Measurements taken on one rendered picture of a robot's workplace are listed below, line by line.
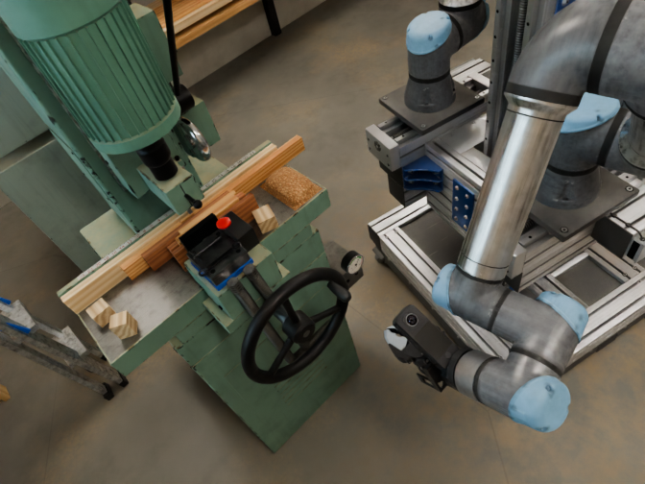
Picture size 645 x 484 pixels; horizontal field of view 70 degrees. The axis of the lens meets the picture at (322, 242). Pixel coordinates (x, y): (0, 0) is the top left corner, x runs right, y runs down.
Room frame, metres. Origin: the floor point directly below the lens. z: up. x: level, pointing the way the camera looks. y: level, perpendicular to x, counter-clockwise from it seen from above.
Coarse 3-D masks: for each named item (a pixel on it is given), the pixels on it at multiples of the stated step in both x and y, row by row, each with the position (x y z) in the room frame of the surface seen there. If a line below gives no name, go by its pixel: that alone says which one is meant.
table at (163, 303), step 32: (256, 192) 0.88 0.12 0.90; (320, 192) 0.81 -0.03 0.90; (256, 224) 0.77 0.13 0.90; (288, 224) 0.75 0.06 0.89; (128, 288) 0.70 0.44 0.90; (160, 288) 0.67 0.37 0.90; (192, 288) 0.64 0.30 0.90; (160, 320) 0.59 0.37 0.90; (192, 320) 0.61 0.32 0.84; (224, 320) 0.56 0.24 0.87; (128, 352) 0.54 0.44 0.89
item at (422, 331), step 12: (408, 312) 0.39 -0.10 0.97; (420, 312) 0.39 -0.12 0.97; (396, 324) 0.38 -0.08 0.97; (408, 324) 0.37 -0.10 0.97; (420, 324) 0.37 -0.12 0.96; (432, 324) 0.37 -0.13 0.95; (408, 336) 0.36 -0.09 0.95; (420, 336) 0.35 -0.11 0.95; (432, 336) 0.35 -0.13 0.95; (444, 336) 0.35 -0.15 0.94; (420, 348) 0.34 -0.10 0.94; (432, 348) 0.34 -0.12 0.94; (444, 348) 0.33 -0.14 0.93; (456, 348) 0.33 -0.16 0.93; (432, 360) 0.32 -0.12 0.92; (444, 360) 0.31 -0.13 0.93
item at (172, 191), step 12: (144, 168) 0.87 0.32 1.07; (180, 168) 0.83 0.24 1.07; (144, 180) 0.87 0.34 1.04; (156, 180) 0.82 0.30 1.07; (168, 180) 0.80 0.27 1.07; (180, 180) 0.79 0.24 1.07; (192, 180) 0.80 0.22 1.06; (156, 192) 0.83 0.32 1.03; (168, 192) 0.77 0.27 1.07; (180, 192) 0.78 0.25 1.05; (192, 192) 0.79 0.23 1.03; (168, 204) 0.79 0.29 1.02; (180, 204) 0.77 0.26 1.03; (192, 204) 0.78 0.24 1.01
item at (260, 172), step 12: (288, 144) 0.98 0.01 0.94; (300, 144) 0.98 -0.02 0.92; (276, 156) 0.94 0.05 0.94; (288, 156) 0.96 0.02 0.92; (252, 168) 0.92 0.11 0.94; (264, 168) 0.92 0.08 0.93; (276, 168) 0.94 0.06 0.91; (240, 180) 0.90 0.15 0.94; (252, 180) 0.90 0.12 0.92; (264, 180) 0.92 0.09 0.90; (204, 204) 0.85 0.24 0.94; (156, 240) 0.78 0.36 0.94; (132, 264) 0.73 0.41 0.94; (144, 264) 0.74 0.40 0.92; (132, 276) 0.72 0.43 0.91
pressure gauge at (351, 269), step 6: (348, 252) 0.78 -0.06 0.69; (354, 252) 0.78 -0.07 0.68; (348, 258) 0.76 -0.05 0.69; (354, 258) 0.76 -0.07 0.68; (360, 258) 0.77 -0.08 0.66; (342, 264) 0.76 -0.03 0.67; (348, 264) 0.75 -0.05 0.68; (354, 264) 0.76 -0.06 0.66; (360, 264) 0.77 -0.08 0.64; (348, 270) 0.75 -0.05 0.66; (354, 270) 0.75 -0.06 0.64
